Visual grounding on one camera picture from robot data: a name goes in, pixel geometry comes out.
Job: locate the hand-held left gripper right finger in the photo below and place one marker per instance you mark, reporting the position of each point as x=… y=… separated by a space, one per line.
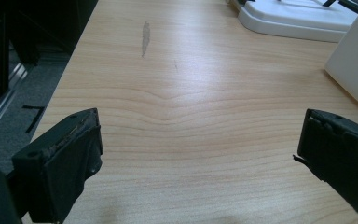
x=341 y=149

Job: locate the black metal stand leg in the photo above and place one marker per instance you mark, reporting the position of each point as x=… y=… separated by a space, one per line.
x=0 y=59

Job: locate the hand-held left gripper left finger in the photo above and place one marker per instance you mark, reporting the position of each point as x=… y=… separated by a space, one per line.
x=56 y=161

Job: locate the white plastic base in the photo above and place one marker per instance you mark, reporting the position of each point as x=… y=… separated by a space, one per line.
x=295 y=20

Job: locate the silver metal floor rail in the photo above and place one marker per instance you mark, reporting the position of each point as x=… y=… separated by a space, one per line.
x=3 y=99

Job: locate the white box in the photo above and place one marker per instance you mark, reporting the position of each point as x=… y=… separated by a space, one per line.
x=355 y=65

